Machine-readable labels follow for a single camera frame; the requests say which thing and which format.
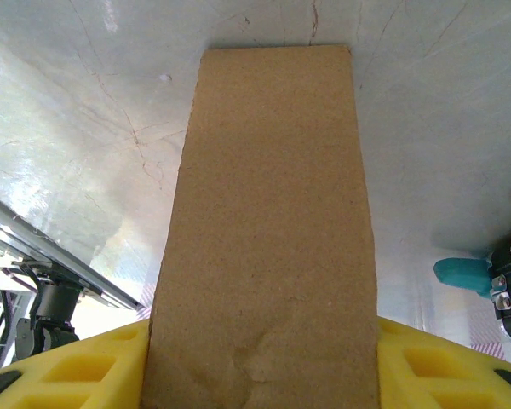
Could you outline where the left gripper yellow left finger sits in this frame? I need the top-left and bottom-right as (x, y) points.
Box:
(0, 320), (151, 409)

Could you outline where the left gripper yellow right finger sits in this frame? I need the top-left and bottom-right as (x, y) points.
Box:
(376, 320), (511, 409)

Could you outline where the brown cardboard paper box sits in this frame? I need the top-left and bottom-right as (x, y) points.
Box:
(141, 44), (382, 409)

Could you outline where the teal plastic piece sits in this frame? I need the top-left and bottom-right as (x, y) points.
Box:
(433, 256), (494, 299)

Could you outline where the wide aluminium extrusion beam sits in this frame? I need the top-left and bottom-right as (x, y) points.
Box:
(0, 189), (144, 310)

